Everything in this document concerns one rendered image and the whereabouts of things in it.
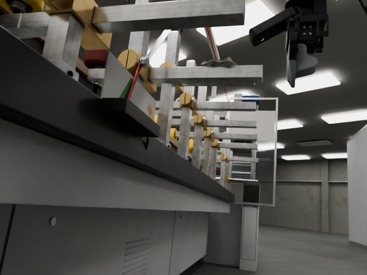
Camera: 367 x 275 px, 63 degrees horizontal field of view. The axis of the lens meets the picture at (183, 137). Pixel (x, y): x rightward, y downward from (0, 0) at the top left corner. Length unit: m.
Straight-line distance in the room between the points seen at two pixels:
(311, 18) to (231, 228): 2.75
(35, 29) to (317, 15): 0.56
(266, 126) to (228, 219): 1.06
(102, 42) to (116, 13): 0.06
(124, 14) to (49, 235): 0.56
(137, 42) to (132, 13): 0.24
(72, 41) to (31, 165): 0.19
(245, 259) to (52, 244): 2.50
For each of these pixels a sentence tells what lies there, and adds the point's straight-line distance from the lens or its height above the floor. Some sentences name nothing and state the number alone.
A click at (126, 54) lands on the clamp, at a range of 0.71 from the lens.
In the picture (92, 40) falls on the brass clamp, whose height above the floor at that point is 0.80.
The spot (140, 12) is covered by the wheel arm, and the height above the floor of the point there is 0.82.
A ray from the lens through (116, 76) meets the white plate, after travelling 0.60.
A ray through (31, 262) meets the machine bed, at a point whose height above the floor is 0.38.
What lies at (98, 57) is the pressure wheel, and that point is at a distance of 0.80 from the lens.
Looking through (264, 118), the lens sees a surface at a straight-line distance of 3.26.
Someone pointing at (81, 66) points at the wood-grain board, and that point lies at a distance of 0.89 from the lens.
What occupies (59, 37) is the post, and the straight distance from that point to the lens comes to 0.50.
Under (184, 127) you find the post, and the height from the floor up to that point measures 0.83.
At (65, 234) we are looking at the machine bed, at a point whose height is 0.43.
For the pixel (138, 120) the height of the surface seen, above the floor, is 0.68.
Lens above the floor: 0.54
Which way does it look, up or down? 13 degrees up
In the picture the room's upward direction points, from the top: 6 degrees clockwise
